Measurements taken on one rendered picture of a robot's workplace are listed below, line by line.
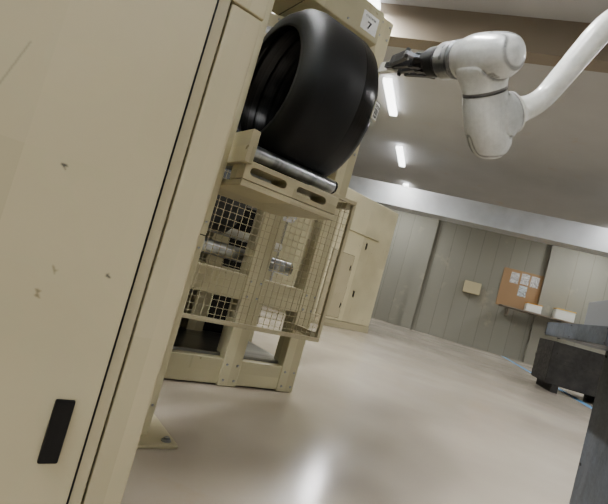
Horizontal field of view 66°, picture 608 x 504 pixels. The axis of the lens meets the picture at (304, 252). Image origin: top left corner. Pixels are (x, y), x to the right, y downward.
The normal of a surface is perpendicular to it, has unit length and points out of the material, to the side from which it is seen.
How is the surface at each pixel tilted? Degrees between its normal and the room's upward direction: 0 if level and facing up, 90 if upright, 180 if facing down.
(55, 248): 90
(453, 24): 90
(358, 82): 85
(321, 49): 79
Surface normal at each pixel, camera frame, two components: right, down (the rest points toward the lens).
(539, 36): -0.25, -0.13
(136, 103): 0.57, 0.11
